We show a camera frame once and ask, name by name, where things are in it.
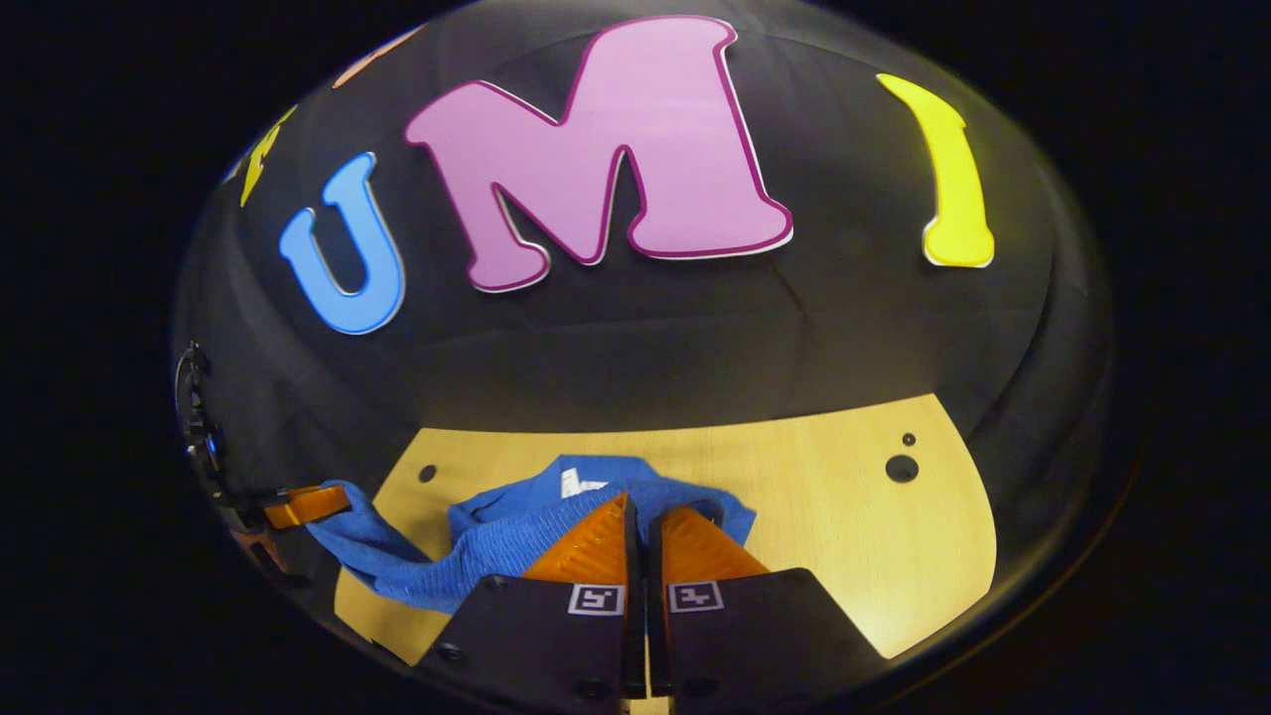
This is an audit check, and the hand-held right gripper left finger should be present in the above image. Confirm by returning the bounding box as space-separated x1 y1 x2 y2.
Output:
417 492 646 701

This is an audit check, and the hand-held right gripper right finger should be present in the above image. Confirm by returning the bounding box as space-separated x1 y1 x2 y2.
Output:
647 504 890 701

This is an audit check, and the blue button shirt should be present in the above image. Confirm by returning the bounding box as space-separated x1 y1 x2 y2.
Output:
303 455 758 615

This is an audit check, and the black backdrop cloth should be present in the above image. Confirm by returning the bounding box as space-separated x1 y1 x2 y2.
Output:
171 0 1118 517

